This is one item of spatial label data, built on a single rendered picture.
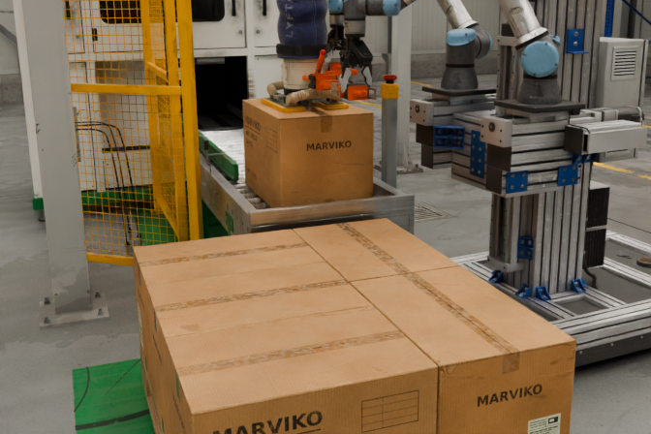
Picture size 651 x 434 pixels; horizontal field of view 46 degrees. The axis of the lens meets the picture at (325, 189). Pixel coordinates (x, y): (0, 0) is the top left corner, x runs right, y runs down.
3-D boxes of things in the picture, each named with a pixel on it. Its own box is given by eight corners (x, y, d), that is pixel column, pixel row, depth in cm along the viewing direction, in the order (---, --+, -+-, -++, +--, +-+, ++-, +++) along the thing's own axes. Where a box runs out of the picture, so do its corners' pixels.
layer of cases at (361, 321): (139, 349, 282) (132, 247, 272) (386, 310, 315) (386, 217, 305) (201, 570, 173) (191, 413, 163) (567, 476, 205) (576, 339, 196)
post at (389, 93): (379, 279, 389) (380, 82, 364) (390, 277, 391) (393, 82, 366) (385, 283, 382) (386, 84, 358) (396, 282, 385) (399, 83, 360)
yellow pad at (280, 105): (261, 102, 339) (261, 91, 338) (282, 101, 343) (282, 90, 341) (282, 112, 308) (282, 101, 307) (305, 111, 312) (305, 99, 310)
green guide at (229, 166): (168, 129, 506) (167, 116, 504) (183, 128, 509) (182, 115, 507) (217, 182, 360) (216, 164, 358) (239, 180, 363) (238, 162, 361)
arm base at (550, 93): (542, 98, 277) (542, 70, 275) (570, 103, 264) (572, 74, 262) (508, 100, 271) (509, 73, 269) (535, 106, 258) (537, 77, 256)
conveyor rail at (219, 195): (164, 152, 509) (162, 124, 504) (171, 151, 510) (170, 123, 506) (249, 261, 298) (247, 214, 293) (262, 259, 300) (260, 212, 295)
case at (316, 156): (245, 184, 359) (242, 99, 349) (325, 176, 372) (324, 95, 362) (281, 217, 304) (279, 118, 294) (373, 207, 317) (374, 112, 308)
